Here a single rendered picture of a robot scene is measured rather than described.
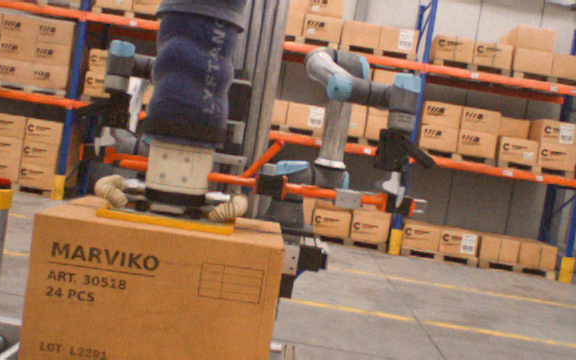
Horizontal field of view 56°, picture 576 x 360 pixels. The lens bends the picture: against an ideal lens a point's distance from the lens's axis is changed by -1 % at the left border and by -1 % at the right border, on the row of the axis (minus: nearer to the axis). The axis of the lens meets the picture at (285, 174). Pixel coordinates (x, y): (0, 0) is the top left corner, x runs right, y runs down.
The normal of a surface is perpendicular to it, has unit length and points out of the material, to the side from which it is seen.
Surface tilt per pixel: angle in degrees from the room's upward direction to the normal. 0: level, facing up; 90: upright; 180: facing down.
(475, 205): 90
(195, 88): 75
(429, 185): 90
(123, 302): 91
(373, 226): 88
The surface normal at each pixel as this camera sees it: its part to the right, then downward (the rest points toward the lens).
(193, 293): 0.04, 0.06
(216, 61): 0.77, -0.21
